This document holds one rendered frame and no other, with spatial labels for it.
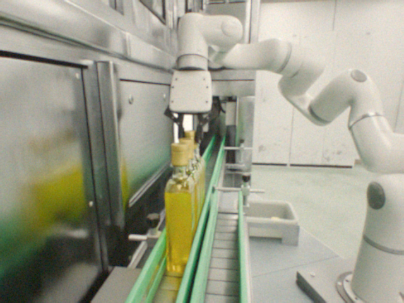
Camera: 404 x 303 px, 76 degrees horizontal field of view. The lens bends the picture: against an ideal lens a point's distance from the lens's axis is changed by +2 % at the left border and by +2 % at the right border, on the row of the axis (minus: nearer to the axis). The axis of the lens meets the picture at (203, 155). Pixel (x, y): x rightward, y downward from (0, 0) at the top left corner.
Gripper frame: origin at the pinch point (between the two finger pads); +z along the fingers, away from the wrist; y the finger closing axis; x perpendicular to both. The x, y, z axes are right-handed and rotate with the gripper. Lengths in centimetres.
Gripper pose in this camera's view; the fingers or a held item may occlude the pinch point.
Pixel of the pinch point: (190, 134)
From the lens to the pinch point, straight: 63.5
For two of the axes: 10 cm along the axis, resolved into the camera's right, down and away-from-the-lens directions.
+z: -0.3, 10.0, -0.2
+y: 9.9, 0.3, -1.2
